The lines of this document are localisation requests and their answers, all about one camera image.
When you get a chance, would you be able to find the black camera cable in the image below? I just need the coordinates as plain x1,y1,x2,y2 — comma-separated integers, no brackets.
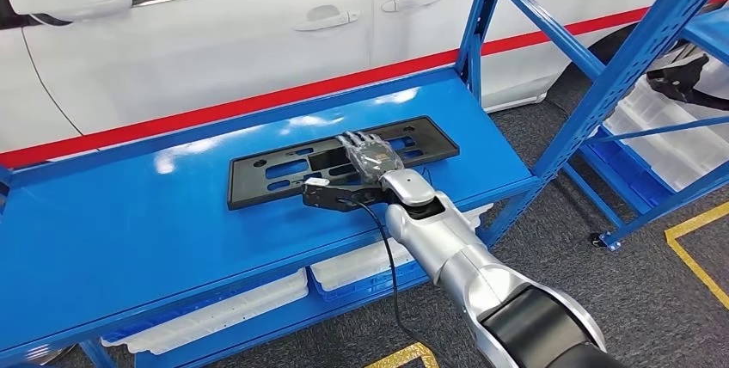
341,197,451,368

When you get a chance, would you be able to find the blue wheeled shelf rack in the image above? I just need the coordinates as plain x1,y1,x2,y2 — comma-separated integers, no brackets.
561,9,729,253

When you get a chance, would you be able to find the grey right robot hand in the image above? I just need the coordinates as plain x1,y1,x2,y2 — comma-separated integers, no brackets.
335,130,406,187

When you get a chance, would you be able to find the black car part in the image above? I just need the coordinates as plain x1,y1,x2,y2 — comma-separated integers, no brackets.
646,52,729,111

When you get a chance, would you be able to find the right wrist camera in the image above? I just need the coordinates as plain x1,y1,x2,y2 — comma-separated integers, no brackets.
302,177,400,214

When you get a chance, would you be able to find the black plastic plate frame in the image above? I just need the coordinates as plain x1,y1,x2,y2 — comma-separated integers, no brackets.
226,115,462,211

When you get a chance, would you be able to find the white car with red stripe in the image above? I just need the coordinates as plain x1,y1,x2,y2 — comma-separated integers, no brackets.
0,0,729,172

